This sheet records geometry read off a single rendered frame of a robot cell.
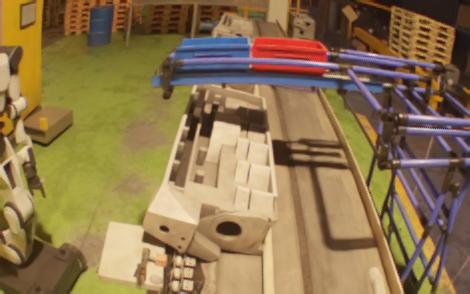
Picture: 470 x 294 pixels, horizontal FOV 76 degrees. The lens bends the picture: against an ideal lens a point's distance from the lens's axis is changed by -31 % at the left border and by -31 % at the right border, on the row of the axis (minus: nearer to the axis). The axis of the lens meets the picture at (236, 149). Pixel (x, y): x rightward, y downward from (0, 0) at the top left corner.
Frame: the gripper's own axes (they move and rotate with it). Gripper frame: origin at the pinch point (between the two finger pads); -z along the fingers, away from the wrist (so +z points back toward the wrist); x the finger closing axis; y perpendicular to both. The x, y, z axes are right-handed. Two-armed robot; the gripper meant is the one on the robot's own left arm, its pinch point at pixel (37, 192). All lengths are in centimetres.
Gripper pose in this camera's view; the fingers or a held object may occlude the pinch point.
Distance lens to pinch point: 206.6
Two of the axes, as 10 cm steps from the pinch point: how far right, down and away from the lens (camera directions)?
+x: 9.8, -0.1, -2.0
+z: -1.0, -9.0, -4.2
